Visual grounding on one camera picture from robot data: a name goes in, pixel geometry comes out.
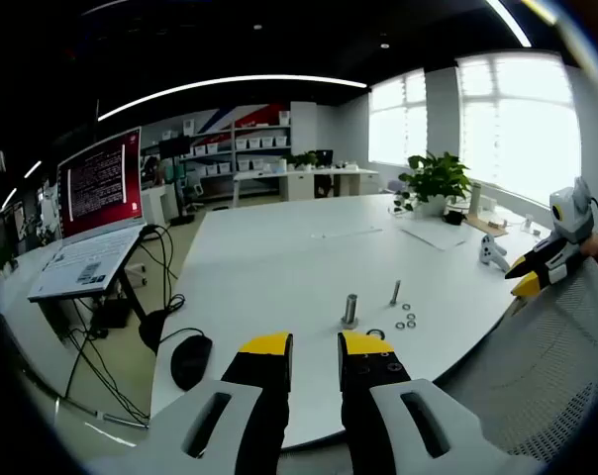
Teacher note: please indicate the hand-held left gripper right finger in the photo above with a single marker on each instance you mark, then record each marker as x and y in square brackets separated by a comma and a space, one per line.
[368, 396]

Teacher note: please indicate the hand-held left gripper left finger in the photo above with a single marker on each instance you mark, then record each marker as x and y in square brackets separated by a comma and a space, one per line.
[259, 396]

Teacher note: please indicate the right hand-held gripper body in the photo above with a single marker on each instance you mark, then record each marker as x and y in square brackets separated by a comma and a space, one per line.
[571, 213]

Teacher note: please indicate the large dark-rimmed washer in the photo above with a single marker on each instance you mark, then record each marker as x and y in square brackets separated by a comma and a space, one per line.
[369, 331]

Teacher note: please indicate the thick threaded steel stud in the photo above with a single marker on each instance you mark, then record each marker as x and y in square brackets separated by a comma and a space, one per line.
[351, 309]

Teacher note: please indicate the thin threaded steel stud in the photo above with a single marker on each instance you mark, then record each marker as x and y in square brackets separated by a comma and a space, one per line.
[395, 292]

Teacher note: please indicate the white handheld controller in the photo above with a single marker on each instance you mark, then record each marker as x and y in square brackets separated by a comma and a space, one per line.
[488, 250]

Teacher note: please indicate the wooden board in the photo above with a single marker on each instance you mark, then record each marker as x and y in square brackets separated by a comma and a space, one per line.
[487, 225]

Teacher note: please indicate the black computer mouse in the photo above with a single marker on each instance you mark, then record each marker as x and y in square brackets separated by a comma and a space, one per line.
[192, 363]

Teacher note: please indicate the grey mesh chair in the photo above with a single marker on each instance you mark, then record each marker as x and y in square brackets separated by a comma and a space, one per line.
[551, 356]

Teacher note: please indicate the white cylinder bottle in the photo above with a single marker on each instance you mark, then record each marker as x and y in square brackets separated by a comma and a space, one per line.
[475, 198]

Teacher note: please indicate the small black object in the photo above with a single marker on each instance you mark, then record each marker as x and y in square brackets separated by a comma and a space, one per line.
[454, 218]

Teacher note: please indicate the white paper sheet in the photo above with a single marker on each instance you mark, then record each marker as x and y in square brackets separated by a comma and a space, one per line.
[435, 237]

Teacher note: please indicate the green potted plant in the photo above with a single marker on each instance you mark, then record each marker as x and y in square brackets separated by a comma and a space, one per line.
[435, 178]

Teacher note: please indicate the black laptop stand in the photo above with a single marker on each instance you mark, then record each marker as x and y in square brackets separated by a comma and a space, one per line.
[133, 302]

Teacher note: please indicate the black box under stand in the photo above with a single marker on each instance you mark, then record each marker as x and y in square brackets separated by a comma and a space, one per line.
[112, 314]

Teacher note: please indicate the short ceiling light strip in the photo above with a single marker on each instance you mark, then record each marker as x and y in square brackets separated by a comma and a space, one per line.
[512, 25]

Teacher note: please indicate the white office chair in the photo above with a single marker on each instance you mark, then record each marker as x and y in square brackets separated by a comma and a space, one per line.
[195, 190]

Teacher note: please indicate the white office desk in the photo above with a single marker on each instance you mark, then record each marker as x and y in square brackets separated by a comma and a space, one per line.
[299, 183]

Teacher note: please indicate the small green desk plants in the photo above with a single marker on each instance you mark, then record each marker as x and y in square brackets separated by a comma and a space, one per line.
[304, 159]

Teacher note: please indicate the shelf unit with white bins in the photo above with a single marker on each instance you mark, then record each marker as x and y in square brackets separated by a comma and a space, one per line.
[259, 143]

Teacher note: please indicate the black monitor on stand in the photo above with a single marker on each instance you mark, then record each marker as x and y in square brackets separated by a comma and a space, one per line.
[174, 146]

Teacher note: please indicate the white laptop with red screen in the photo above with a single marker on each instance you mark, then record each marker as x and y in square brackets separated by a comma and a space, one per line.
[101, 183]

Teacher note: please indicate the long ceiling light strip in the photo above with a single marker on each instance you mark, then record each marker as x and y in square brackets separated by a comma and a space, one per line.
[229, 80]

